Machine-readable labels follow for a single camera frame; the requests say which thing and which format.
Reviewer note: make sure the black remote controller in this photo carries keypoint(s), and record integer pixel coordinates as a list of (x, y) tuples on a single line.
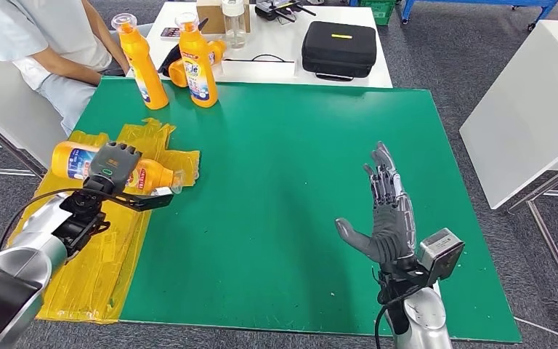
[(272, 9)]

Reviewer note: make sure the brown cardboard box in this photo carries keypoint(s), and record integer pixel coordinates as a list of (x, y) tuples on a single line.
[(211, 17)]

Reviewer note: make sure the black smartphone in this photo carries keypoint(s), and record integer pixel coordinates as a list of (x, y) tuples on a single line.
[(169, 33)]

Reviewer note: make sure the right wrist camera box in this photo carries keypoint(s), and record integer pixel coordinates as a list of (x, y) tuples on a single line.
[(440, 255)]

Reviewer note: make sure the clear plastic water bottle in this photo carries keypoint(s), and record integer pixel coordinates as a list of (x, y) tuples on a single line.
[(235, 29)]

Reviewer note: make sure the green plastic crate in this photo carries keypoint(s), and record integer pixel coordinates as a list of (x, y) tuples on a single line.
[(380, 9)]

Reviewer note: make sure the yellow taped cardboard sheet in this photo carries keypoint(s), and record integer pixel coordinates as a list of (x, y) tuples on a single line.
[(91, 269)]

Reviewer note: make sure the black zip carry case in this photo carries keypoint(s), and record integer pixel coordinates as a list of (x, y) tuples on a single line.
[(339, 52)]

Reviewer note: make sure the white desk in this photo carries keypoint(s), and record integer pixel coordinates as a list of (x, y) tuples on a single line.
[(279, 41)]

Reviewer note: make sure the blue metal cart frame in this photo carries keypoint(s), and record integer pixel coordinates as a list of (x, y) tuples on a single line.
[(539, 4)]

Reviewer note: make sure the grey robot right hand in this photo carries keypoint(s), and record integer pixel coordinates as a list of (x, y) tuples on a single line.
[(394, 231)]

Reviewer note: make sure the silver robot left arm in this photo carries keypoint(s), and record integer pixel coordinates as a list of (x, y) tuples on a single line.
[(24, 260)]

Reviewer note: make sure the white table with metal legs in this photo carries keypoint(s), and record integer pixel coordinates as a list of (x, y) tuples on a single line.
[(524, 111)]

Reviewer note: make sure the flat white box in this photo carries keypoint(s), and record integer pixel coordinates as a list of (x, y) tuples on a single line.
[(259, 71)]

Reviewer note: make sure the orange detergent bottle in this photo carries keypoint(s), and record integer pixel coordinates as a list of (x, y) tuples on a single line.
[(178, 72), (144, 72), (199, 67), (72, 161)]

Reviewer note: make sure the person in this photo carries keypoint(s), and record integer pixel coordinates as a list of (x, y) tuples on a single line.
[(43, 29)]

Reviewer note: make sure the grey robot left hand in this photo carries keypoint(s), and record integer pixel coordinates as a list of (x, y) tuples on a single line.
[(113, 166)]

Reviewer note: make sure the green table mat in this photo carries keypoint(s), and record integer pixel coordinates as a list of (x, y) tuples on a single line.
[(284, 168)]

